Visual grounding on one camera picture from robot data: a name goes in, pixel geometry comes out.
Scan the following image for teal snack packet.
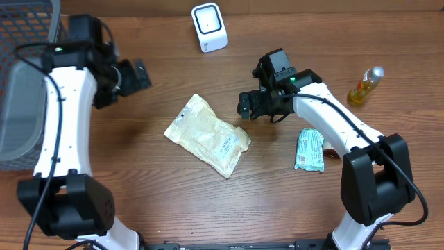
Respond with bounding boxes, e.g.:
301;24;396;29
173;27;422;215
294;128;325;172

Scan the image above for green lid jar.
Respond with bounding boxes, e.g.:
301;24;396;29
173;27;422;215
323;148;340;158

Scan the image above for silver capped amber bottle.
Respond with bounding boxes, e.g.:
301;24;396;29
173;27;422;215
347;66;385;106

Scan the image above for beige brown snack packet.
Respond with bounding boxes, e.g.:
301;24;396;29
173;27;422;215
164;94;251;178

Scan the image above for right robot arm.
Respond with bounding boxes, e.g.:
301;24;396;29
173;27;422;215
237;49;415;249

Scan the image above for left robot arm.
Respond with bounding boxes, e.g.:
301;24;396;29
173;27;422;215
17;14;151;249

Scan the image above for white barcode scanner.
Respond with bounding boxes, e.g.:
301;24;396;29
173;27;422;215
191;3;228;53

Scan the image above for grey plastic shopping basket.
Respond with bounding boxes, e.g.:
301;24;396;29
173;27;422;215
1;0;63;171

